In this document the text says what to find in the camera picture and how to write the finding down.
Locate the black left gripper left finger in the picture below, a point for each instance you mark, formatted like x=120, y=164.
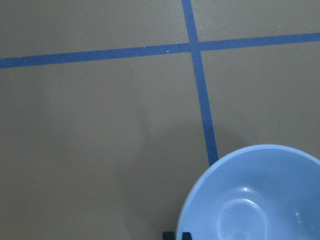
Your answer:
x=168, y=235

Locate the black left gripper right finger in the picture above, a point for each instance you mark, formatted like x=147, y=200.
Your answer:
x=186, y=236

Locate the blue bowl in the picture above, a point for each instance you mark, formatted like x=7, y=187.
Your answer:
x=260, y=192

